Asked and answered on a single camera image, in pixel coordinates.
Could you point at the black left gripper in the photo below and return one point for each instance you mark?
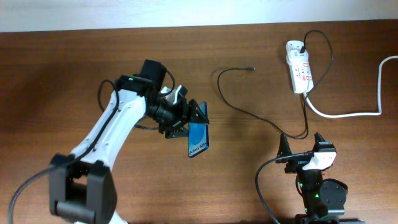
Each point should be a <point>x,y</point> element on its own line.
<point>182,114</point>

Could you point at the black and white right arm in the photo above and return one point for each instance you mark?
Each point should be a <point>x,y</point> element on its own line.
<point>323,199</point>

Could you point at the white power strip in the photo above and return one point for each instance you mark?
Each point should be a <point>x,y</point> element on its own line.
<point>300,73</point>

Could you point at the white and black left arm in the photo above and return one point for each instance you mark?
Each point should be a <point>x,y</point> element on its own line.
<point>81,186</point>

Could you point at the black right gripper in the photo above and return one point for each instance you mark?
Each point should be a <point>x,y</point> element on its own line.
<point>296,162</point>

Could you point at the blue Samsung Galaxy smartphone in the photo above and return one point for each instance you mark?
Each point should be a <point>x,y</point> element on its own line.
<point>198,139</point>

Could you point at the white USB wall charger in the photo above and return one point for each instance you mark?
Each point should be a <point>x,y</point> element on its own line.
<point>295,56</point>

